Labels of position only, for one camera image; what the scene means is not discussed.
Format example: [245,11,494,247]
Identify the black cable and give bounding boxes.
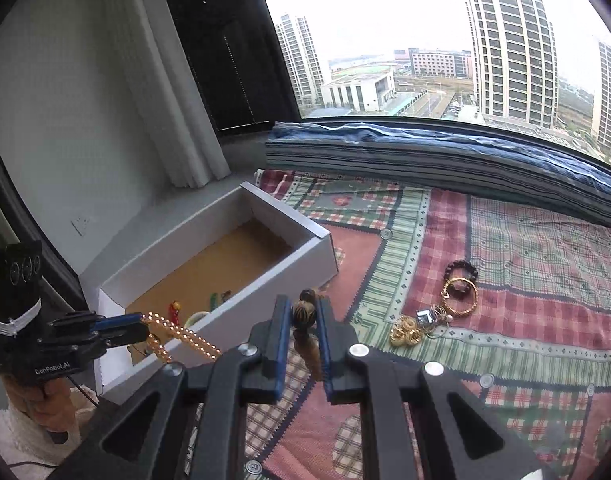
[68,372,101,408]

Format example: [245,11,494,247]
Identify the gold bead necklace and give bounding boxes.
[142,311,224,363]

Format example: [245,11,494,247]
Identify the wooden bead bracelet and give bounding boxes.
[290,287,326,381]

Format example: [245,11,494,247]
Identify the black window blind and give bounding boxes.
[153,0,302,133]

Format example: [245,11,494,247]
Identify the dark red bead bracelet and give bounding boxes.
[444,258,479,283]

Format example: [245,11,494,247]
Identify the tall apartment building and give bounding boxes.
[460,0,559,128]

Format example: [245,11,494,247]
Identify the low white building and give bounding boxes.
[319,71,396,112]

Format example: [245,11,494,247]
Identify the patchwork plaid blanket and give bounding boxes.
[186,169,611,480]

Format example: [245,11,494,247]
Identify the gold bangle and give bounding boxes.
[441,280,479,319]

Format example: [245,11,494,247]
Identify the folded blue striped mat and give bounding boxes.
[264,121,611,233]

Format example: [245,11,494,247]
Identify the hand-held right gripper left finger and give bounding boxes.
[48,294,294,480]

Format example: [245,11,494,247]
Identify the white drawer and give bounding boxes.
[80,181,340,393]

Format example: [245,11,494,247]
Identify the slim apartment building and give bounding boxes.
[274,14,326,108]

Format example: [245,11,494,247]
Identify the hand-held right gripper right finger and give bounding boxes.
[315,296,556,480]

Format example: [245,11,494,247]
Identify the person's left hand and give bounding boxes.
[3,372,84,443]

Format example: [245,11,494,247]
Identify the gold rings cluster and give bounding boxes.
[389,316,423,347]

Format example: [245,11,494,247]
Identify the person's left forearm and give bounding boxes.
[0,385,101,466]

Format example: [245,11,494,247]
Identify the white curtain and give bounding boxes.
[103,0,231,187]

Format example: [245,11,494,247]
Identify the low brown building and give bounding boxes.
[408,47,473,79]

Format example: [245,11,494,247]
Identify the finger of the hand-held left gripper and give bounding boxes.
[38,324,151,356]
[46,311,145,333]

